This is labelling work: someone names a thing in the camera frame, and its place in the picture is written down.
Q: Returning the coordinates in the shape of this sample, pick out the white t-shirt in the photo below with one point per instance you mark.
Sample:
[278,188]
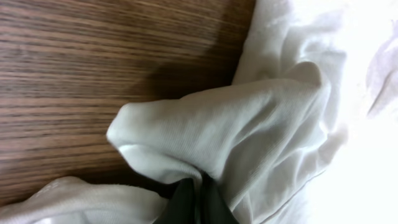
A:
[310,73]

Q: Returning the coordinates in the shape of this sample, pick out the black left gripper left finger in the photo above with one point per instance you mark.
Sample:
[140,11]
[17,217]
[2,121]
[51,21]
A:
[181,207]

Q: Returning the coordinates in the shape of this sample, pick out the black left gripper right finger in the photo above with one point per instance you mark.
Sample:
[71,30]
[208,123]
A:
[213,208]

